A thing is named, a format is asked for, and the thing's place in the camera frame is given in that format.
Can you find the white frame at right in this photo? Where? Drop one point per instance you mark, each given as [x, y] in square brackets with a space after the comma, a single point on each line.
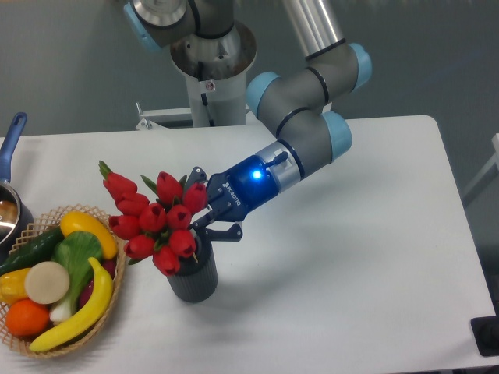
[485, 175]

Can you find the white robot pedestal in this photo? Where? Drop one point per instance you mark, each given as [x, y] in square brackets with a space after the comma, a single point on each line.
[215, 74]

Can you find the beige round disc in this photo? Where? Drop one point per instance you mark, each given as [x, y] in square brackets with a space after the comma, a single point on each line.
[46, 282]

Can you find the blue handled saucepan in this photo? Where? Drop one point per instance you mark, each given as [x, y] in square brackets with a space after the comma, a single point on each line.
[15, 216]

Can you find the woven wicker basket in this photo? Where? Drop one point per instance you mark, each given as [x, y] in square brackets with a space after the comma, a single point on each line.
[44, 223]

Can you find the yellow squash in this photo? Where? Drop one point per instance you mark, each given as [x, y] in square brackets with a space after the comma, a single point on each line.
[79, 221]

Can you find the dark grey ribbed vase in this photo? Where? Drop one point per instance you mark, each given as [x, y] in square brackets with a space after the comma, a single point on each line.
[196, 280]

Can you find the yellow banana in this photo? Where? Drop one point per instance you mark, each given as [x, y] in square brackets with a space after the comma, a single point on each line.
[85, 318]

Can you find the black device at edge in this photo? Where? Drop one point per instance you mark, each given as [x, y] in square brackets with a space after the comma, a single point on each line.
[485, 332]

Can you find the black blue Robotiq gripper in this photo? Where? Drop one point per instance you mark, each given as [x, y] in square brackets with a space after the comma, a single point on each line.
[231, 195]

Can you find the yellow bell pepper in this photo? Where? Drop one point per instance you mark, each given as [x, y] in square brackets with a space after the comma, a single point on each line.
[12, 286]

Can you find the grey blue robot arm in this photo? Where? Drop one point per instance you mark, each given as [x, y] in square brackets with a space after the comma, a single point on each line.
[293, 109]

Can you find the orange fruit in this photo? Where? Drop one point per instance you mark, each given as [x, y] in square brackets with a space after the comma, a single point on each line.
[27, 318]

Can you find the green cucumber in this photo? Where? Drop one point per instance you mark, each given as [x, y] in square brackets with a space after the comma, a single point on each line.
[38, 250]

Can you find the green bok choy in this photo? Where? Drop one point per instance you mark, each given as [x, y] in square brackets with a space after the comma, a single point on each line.
[73, 253]

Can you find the red tulip bouquet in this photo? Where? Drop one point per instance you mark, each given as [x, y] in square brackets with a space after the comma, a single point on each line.
[159, 229]

